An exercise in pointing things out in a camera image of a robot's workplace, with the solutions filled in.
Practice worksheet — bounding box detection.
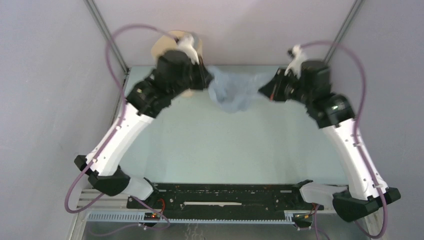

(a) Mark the left aluminium frame post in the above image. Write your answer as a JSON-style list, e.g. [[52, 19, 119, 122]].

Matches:
[[83, 0, 130, 75]]

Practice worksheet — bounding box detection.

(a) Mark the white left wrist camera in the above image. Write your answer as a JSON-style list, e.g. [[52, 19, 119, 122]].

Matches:
[[177, 32, 202, 65]]

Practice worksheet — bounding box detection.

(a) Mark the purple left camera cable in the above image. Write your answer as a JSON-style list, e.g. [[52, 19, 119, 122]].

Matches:
[[63, 23, 181, 215]]

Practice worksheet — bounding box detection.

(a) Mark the cream plastic trash bin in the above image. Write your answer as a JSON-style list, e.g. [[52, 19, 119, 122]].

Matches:
[[150, 30, 203, 98]]

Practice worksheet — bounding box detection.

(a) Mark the aluminium frame post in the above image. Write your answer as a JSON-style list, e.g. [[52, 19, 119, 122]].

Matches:
[[83, 0, 130, 75], [324, 0, 366, 63]]

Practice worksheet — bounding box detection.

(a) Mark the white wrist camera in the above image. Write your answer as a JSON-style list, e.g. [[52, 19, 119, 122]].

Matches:
[[177, 32, 202, 65], [284, 44, 308, 79]]

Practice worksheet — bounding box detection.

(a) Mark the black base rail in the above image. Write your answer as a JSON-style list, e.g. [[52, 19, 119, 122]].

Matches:
[[145, 183, 315, 223]]

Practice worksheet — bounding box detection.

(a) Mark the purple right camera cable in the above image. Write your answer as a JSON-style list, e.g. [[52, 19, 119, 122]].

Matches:
[[299, 40, 389, 240]]

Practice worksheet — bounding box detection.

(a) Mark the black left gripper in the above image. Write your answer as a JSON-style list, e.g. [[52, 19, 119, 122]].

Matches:
[[168, 55, 215, 100]]

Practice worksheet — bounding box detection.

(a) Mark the purple camera cable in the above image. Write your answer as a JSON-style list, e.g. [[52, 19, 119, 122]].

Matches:
[[63, 23, 181, 215], [299, 40, 389, 240]]

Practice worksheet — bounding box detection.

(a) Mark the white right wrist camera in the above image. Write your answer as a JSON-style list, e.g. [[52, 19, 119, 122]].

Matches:
[[284, 44, 308, 79]]

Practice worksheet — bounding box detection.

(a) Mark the right aluminium frame post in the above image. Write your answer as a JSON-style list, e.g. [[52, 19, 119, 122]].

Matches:
[[324, 0, 366, 63]]

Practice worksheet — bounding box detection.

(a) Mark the small electronics board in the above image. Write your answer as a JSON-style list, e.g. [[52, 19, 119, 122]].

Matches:
[[143, 212, 162, 221]]

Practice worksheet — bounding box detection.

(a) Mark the translucent blue trash bag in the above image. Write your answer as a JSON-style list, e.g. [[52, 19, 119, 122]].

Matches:
[[207, 66, 275, 113]]

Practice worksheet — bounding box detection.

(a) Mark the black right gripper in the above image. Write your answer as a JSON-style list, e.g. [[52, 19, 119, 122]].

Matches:
[[258, 67, 313, 107]]

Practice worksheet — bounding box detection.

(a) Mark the white slotted cable duct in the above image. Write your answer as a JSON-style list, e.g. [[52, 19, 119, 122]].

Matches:
[[77, 188, 319, 225]]

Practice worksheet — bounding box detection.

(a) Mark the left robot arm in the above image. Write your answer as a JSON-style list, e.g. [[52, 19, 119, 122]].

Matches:
[[74, 50, 213, 208]]

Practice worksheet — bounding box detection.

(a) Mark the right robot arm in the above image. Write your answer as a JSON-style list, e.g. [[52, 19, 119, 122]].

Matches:
[[259, 60, 401, 222]]

